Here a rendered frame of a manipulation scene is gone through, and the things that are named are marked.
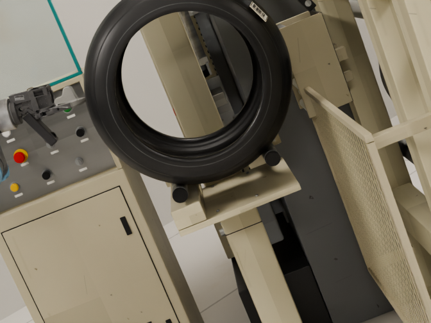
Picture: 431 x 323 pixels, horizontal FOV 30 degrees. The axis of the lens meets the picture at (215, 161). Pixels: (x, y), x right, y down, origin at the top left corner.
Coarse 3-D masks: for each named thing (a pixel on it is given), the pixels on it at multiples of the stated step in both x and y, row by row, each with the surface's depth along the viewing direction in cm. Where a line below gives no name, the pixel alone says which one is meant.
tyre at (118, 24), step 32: (128, 0) 213; (160, 0) 210; (192, 0) 211; (224, 0) 211; (96, 32) 217; (128, 32) 211; (256, 32) 213; (96, 64) 214; (256, 64) 243; (288, 64) 219; (96, 96) 215; (256, 96) 245; (288, 96) 221; (96, 128) 221; (128, 128) 217; (224, 128) 247; (256, 128) 219; (128, 160) 222; (160, 160) 219; (192, 160) 220; (224, 160) 221
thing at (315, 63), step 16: (304, 16) 264; (320, 16) 246; (288, 32) 246; (304, 32) 247; (320, 32) 247; (288, 48) 247; (304, 48) 248; (320, 48) 248; (304, 64) 249; (320, 64) 249; (336, 64) 249; (304, 80) 250; (320, 80) 250; (336, 80) 251; (304, 96) 251; (336, 96) 252; (320, 112) 252
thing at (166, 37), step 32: (160, 32) 251; (160, 64) 253; (192, 64) 254; (192, 96) 256; (192, 128) 258; (224, 224) 266; (256, 224) 267; (256, 256) 269; (256, 288) 272; (288, 288) 273; (288, 320) 275
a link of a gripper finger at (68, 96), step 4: (64, 88) 224; (68, 88) 224; (64, 92) 224; (68, 92) 224; (72, 92) 224; (64, 96) 224; (68, 96) 224; (72, 96) 224; (56, 100) 224; (60, 100) 224; (64, 100) 224; (68, 100) 224; (72, 100) 225; (76, 100) 224; (80, 100) 225; (84, 100) 226; (56, 104) 224; (60, 104) 224; (72, 104) 224; (76, 104) 225; (80, 104) 226
